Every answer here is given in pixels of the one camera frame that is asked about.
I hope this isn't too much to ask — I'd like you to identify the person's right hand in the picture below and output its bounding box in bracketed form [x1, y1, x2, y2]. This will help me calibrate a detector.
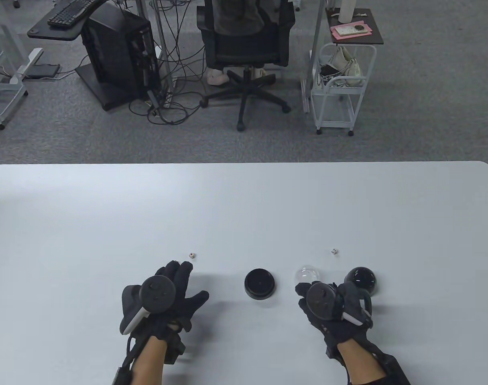
[295, 283, 373, 361]

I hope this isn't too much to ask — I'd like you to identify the person's left hand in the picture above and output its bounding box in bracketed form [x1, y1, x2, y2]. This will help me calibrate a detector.
[132, 261, 209, 365]

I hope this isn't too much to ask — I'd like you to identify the black dice shaker cover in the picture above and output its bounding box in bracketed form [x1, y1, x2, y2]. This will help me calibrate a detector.
[344, 267, 377, 297]

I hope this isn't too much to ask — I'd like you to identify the clear dice shaker dome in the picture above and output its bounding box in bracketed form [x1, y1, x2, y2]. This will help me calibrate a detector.
[294, 265, 321, 286]

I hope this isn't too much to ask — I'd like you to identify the black dice shaker base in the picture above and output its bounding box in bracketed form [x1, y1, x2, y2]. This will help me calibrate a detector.
[244, 268, 276, 300]

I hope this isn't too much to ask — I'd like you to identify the person's right forearm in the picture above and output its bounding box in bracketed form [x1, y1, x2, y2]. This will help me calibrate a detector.
[336, 339, 389, 385]

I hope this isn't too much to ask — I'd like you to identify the person's left forearm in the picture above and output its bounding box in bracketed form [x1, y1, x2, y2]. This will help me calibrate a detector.
[132, 335, 167, 385]

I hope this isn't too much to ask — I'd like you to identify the black forearm battery pack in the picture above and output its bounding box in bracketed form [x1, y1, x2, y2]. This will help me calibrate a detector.
[382, 353, 411, 385]

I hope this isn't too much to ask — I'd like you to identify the black handheld controller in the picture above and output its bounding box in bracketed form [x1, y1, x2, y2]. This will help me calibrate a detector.
[306, 282, 375, 328]
[121, 276, 176, 336]

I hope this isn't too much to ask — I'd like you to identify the black wrist sensor box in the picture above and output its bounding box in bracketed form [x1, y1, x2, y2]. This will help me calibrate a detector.
[112, 365, 134, 385]

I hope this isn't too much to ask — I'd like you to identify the black tower stand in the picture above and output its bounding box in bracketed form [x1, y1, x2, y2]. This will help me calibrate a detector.
[75, 64, 148, 112]

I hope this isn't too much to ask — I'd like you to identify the white desk leg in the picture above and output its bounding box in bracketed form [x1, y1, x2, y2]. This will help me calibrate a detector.
[0, 12, 44, 85]
[138, 0, 175, 93]
[301, 0, 325, 114]

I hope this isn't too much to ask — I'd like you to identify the black office chair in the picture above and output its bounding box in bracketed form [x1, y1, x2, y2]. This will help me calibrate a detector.
[196, 0, 297, 132]

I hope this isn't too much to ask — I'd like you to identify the black computer tower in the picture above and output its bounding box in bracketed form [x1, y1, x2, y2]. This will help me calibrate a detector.
[80, 2, 162, 103]

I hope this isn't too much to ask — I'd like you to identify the black box on floor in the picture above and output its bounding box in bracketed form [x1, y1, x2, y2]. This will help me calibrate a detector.
[27, 63, 61, 79]

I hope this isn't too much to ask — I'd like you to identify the beige handbag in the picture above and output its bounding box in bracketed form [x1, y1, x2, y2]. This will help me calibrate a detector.
[328, 46, 363, 87]

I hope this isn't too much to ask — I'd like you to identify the black keyboard tray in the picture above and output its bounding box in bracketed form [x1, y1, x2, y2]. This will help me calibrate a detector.
[27, 0, 110, 42]

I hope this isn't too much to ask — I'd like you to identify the brown side table top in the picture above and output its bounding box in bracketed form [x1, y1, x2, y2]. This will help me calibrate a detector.
[326, 8, 384, 45]

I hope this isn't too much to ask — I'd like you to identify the black keyboard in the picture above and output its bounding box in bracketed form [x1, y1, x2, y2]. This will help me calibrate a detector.
[47, 0, 98, 28]

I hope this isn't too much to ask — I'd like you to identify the pink folder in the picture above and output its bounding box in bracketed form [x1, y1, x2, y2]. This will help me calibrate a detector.
[330, 21, 374, 41]

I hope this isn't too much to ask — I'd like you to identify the beige notebook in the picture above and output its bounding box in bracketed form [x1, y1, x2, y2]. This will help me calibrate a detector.
[334, 24, 369, 36]

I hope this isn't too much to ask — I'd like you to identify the white bottle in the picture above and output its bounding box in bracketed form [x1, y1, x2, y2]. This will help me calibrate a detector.
[339, 0, 357, 22]

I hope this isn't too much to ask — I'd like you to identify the bundle of black cables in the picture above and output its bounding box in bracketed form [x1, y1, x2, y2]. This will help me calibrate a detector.
[128, 0, 212, 125]

